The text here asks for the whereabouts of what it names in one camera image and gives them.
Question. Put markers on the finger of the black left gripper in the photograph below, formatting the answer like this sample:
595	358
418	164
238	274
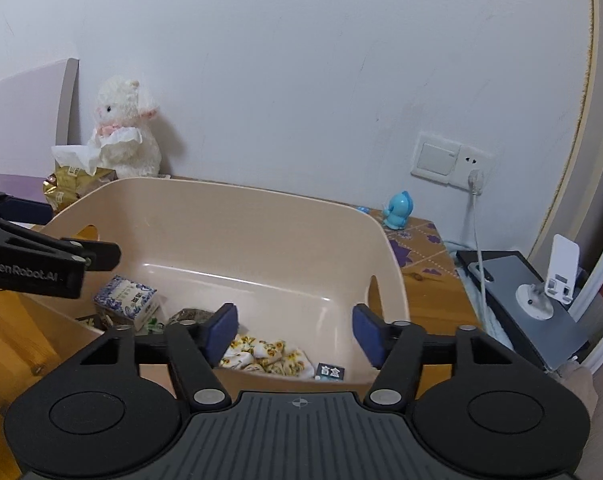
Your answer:
17	209

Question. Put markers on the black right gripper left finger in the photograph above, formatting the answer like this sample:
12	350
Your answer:
119	405

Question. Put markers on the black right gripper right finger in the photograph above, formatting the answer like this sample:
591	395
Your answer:
472	403

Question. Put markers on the blue white tissue packet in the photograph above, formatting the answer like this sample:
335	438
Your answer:
128	301

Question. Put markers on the white floral sock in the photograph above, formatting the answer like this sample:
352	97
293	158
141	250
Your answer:
249	354

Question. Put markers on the gold tissue pack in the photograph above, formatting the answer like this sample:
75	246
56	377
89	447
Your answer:
80	169

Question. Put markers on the purple headboard panel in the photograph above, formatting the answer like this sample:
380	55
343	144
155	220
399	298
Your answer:
35	111

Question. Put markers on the grey laptop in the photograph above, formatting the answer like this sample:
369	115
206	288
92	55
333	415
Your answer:
539	328

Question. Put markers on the white phone stand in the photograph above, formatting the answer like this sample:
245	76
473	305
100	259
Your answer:
559	284

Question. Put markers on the grey cloth bundle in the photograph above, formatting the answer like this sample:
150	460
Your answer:
589	388

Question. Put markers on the white plush lamb toy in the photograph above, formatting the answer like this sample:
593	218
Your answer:
123	103

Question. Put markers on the beige plastic storage bin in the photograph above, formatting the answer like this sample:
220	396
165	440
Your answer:
293	266

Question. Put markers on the blue toy figurine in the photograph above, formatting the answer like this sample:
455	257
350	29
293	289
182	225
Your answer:
398	211

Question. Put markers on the white wall switch socket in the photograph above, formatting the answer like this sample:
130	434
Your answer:
451	163

